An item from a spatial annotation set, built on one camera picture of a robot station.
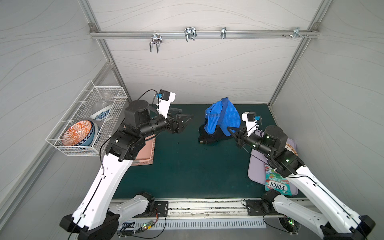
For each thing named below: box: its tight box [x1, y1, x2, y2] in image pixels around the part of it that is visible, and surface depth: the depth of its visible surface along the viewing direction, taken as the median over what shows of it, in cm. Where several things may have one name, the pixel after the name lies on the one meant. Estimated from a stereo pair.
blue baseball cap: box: [204, 97, 241, 137], surface depth 62 cm
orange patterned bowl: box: [62, 120, 92, 146], surface depth 61 cm
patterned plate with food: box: [284, 143, 299, 157], surface depth 95 cm
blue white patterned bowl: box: [89, 104, 113, 120], surface depth 65 cm
